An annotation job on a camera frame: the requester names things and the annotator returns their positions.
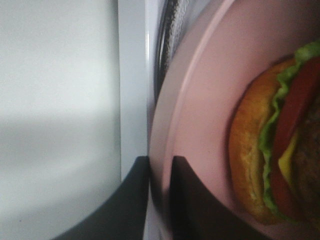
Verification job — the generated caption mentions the burger with sesame-free bun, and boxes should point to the burger with sesame-free bun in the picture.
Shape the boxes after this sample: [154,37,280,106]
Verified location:
[228,40,320,228]

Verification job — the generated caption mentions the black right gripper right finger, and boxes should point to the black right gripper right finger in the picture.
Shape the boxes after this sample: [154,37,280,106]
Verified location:
[169,156,267,240]

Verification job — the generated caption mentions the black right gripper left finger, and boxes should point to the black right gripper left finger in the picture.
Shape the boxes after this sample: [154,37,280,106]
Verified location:
[56,156,150,240]

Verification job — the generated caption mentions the pink round plate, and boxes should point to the pink round plate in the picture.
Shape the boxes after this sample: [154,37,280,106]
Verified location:
[149,0,320,240]

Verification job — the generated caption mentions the white microwave oven body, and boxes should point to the white microwave oven body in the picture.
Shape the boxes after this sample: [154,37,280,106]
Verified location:
[117,0,165,178]

